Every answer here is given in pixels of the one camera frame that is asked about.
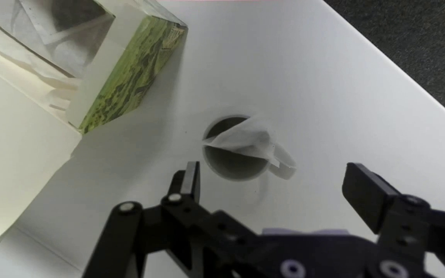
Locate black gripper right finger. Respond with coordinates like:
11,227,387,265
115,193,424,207
342,162,445,278

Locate tea bags inside box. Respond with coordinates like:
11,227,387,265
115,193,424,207
0,0,115,77

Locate white tea bag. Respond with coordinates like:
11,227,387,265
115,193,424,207
203,114,274,160

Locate green tea bag box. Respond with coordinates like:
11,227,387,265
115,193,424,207
0,0,189,239

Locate white tea cup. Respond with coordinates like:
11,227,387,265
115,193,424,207
201,112,299,183

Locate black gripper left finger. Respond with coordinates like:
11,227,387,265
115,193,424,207
82,160,265,278

